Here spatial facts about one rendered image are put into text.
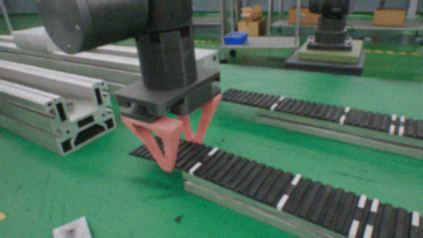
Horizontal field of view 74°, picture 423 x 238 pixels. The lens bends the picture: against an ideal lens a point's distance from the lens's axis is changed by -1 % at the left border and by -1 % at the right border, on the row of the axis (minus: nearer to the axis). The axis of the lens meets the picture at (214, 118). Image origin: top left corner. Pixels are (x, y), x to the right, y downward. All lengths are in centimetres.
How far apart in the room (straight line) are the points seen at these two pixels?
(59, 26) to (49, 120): 22
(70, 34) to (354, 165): 34
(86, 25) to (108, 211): 20
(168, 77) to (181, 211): 14
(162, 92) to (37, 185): 22
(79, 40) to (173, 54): 9
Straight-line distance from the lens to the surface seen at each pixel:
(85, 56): 68
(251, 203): 29
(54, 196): 39
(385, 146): 43
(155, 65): 27
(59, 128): 46
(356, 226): 27
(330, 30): 85
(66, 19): 22
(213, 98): 32
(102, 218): 33
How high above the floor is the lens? 100
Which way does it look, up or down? 26 degrees down
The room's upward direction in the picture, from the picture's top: 4 degrees counter-clockwise
